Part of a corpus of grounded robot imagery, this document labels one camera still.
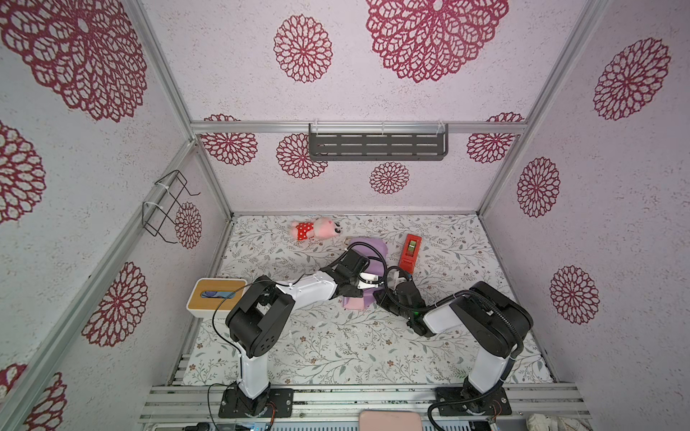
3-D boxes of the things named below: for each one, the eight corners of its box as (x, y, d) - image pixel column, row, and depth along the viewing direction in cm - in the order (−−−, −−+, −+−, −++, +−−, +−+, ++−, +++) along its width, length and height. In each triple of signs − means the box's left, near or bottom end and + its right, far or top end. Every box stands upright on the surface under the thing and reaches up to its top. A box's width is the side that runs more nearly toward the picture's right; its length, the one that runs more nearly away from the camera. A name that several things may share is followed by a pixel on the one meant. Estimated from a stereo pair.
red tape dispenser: (396, 272, 104) (400, 261, 98) (402, 245, 112) (405, 233, 107) (414, 276, 103) (418, 265, 97) (418, 248, 111) (422, 236, 105)
